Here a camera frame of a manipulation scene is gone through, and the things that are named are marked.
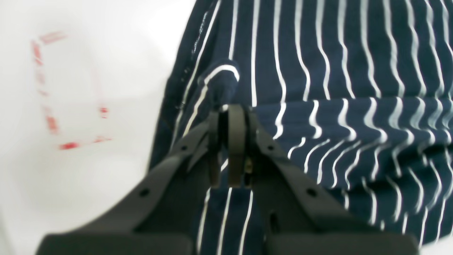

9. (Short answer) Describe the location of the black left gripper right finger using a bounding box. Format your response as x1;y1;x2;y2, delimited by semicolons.
228;106;419;255

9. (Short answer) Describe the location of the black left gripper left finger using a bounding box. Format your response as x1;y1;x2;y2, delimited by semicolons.
37;112;222;255

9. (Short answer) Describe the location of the navy white striped T-shirt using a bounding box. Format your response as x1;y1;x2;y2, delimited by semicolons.
150;0;453;246

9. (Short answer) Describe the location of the red tape rectangle marking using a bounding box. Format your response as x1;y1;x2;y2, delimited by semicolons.
31;30;112;151

